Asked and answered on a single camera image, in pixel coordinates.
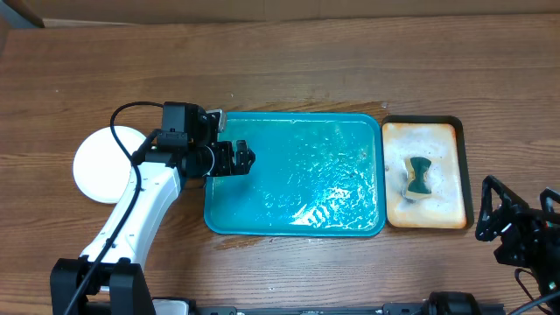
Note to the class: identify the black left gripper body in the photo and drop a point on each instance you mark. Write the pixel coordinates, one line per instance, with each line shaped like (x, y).
(214, 161)

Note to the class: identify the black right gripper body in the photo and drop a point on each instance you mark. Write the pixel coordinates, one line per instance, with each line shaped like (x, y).
(518, 247)

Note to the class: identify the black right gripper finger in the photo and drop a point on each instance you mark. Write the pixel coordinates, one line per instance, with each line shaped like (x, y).
(548, 198)
(498, 209)

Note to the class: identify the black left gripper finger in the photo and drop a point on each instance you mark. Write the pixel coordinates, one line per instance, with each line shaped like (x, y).
(241, 153)
(244, 169)

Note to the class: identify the green and yellow sponge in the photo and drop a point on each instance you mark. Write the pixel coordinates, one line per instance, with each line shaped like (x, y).
(416, 187)

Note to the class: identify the white plate with brown stain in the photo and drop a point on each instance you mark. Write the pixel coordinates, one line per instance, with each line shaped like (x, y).
(100, 168)

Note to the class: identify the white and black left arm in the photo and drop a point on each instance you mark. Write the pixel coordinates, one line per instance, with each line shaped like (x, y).
(108, 276)

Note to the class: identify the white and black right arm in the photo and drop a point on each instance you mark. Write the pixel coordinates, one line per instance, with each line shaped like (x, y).
(540, 287)

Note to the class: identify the teal plastic tray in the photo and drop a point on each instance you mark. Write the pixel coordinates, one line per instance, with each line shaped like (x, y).
(315, 174)

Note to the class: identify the black tray with soapy foam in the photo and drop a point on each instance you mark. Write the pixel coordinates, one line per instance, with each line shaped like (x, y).
(427, 182)

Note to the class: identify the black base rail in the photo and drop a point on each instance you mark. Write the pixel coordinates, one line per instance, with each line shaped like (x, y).
(306, 310)

